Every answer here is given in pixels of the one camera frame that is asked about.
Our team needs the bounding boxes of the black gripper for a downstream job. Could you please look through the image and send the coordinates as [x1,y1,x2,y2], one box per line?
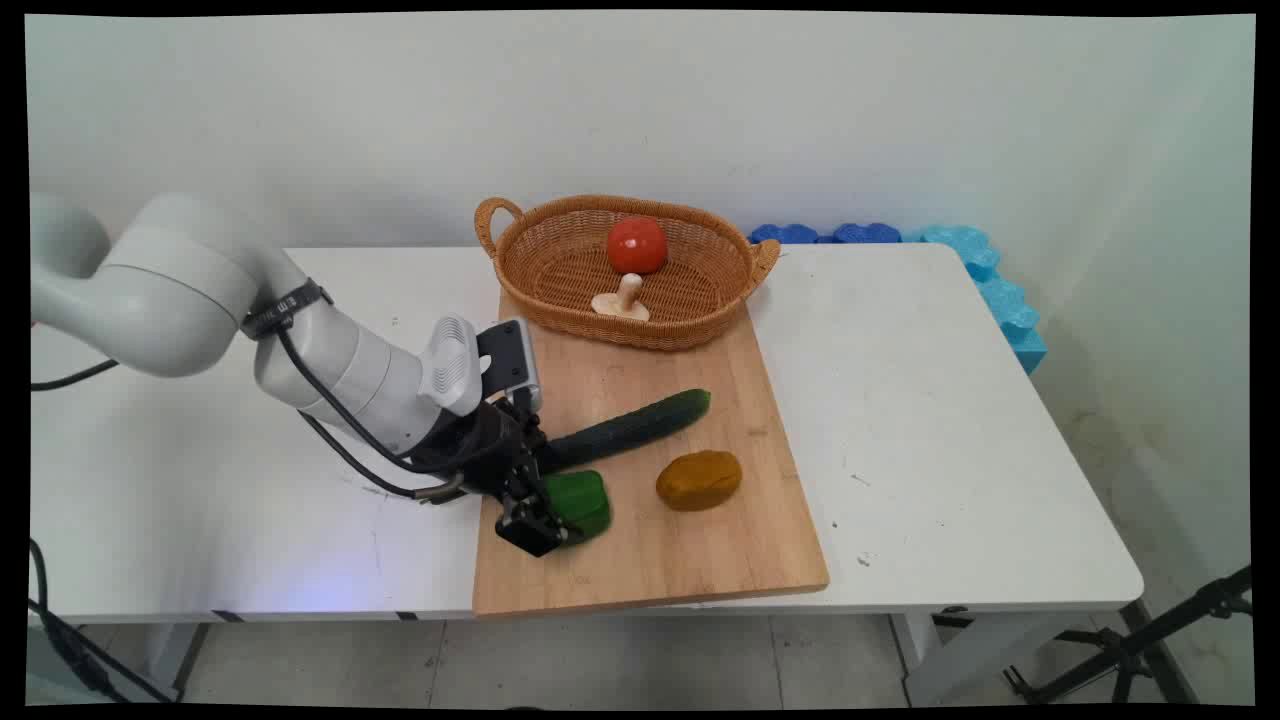
[413,392,573,559]

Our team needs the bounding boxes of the dark green toy cucumber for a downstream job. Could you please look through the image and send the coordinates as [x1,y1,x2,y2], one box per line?
[540,388,712,476]

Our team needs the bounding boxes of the yellow-brown toy potato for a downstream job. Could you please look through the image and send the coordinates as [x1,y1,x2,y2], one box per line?
[656,449,744,513]

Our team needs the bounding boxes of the green toy bell pepper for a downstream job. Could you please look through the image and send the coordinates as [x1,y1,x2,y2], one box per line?
[543,469,613,547]

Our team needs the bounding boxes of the wooden cutting board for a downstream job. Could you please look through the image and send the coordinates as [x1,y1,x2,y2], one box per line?
[472,288,831,618]

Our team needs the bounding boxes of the beige toy mushroom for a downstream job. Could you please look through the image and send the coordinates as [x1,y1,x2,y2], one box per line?
[591,273,652,323]

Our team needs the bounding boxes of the woven wicker basket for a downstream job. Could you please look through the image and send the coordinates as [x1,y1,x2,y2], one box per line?
[474,194,782,352]

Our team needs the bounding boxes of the red toy tomato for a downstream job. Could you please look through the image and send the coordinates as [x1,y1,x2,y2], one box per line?
[607,216,669,276]

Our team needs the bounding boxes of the white table leg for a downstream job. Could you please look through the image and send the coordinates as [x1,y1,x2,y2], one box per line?
[888,603,1136,707]
[145,621,213,696]

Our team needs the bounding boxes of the light blue foam mat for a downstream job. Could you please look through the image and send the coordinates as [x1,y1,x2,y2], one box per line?
[918,225,1050,375]

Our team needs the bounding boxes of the black tripod stand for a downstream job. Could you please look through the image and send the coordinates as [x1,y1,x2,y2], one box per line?
[935,565,1254,706]

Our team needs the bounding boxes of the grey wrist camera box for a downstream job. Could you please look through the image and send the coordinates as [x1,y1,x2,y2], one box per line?
[476,318,544,414]

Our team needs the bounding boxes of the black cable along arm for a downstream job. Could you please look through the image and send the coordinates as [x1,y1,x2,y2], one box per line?
[276,325,471,501]

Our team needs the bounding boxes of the black velcro cable strap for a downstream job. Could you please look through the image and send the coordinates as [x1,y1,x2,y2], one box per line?
[240,279,334,340]

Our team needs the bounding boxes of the black cable behind arm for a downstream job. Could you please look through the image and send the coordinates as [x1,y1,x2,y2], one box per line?
[30,358,121,393]

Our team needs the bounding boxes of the black hanging floor cable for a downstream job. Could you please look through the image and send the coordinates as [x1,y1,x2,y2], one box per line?
[28,537,181,704]

